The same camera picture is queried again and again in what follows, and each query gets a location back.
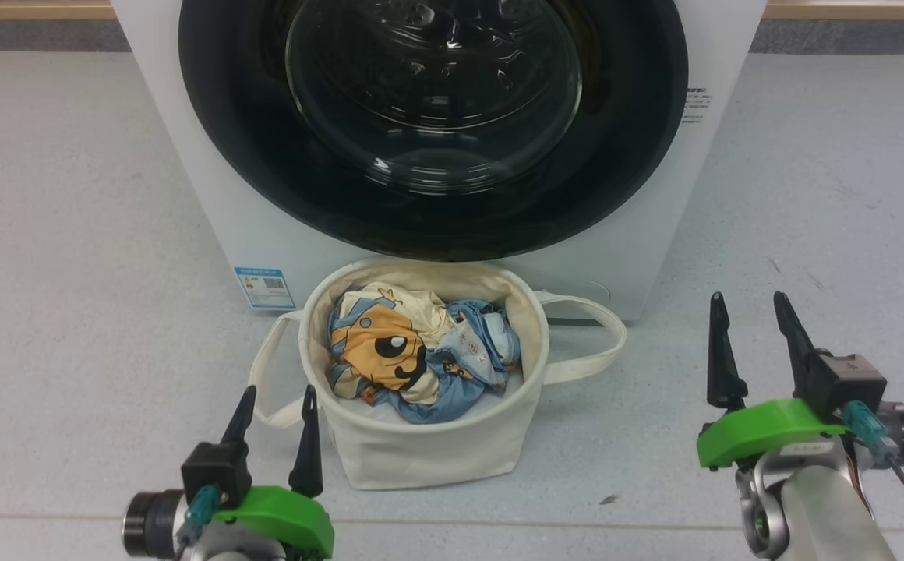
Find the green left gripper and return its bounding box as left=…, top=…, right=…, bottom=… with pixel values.
left=213, top=385, right=335, bottom=558

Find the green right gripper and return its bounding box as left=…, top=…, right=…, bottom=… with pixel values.
left=696, top=291, right=850, bottom=470

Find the cream blue cartoon face garment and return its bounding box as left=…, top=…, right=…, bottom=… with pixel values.
left=326, top=282, right=461, bottom=410

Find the blue garment with orange prints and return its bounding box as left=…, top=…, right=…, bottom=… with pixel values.
left=366, top=298, right=521, bottom=425

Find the black round glass washer door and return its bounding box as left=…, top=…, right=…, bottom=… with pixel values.
left=178, top=0, right=689, bottom=263

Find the cream canvas laundry basket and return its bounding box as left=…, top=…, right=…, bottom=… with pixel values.
left=248, top=259, right=628, bottom=492

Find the white front-load washing machine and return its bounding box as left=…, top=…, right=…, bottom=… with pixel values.
left=111, top=0, right=768, bottom=324

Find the blue energy label sticker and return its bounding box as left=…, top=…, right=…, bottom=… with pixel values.
left=234, top=267, right=297, bottom=311

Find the round white filter cover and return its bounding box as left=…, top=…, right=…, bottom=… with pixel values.
left=569, top=279, right=613, bottom=309

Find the small black text label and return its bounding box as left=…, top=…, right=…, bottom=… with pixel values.
left=682, top=87, right=714, bottom=125

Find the teal plug left camera cable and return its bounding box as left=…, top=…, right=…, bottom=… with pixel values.
left=175, top=485, right=223, bottom=550

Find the teal plug camera cable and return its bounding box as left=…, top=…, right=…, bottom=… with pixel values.
left=842, top=401, right=904, bottom=538
left=175, top=485, right=223, bottom=550

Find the teal plug right camera cable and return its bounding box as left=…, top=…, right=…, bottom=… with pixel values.
left=842, top=401, right=904, bottom=538

